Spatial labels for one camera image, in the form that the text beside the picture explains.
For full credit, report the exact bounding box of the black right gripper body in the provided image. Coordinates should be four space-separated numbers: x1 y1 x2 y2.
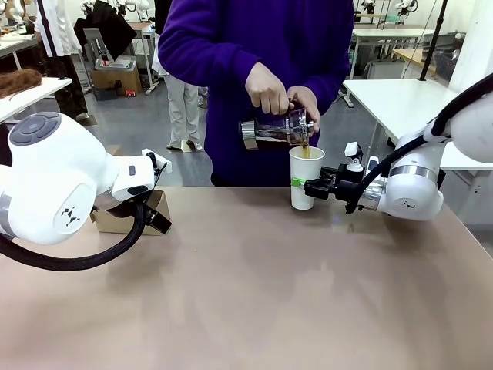
331 163 365 215

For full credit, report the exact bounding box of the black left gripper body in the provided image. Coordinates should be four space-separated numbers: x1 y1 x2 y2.
146 207 173 234

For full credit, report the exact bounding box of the white paper cup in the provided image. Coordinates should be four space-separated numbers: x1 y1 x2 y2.
289 146 326 211

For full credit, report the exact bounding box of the brown cardboard cup carrier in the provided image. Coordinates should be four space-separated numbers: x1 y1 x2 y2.
90 188 173 237

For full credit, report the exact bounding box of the glass coffee pitcher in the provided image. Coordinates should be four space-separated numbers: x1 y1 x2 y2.
238 98 315 157

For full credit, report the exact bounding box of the person's right forearm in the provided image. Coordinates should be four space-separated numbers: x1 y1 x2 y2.
157 22 267 97

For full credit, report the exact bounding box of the person's left forearm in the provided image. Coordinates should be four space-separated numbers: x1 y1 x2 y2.
296 42 354 116

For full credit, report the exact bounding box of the person's left hand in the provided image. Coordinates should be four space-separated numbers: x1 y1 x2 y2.
287 86 321 135

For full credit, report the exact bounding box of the person's right hand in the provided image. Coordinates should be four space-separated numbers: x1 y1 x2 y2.
245 61 289 116

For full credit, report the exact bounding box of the person's purple sweater torso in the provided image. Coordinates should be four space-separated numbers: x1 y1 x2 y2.
157 0 355 188

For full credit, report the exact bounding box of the large white table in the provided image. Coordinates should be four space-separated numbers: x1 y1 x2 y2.
341 78 493 171

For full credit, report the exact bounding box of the bystander in white trousers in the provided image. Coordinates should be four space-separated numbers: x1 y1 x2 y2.
163 71 204 152

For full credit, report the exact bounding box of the cardboard box on floor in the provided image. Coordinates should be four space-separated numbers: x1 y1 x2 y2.
91 68 143 98

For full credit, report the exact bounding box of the long white background table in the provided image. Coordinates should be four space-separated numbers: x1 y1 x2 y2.
350 27 437 80

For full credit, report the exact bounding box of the black stand pole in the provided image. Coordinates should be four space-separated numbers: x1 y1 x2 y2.
418 0 444 82

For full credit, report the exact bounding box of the white table with fur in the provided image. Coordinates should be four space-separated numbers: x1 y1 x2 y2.
0 76 74 125

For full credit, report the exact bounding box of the brown furry object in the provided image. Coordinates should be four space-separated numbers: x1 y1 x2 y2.
0 68 43 98

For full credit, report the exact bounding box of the black hanging cloth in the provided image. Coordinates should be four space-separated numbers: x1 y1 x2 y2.
72 0 139 62

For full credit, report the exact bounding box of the bystander in white coat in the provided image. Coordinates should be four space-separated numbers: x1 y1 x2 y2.
33 0 90 121

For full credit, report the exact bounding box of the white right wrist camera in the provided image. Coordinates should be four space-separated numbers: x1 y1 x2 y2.
344 141 365 173

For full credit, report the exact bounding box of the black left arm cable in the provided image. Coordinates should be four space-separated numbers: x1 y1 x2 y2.
0 194 155 273

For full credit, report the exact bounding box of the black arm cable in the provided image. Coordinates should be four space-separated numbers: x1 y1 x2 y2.
0 194 155 273
360 75 493 193

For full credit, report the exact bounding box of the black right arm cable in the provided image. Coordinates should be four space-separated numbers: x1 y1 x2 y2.
360 75 493 193

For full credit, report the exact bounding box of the wire mesh basket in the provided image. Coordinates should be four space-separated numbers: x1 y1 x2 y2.
434 49 460 82

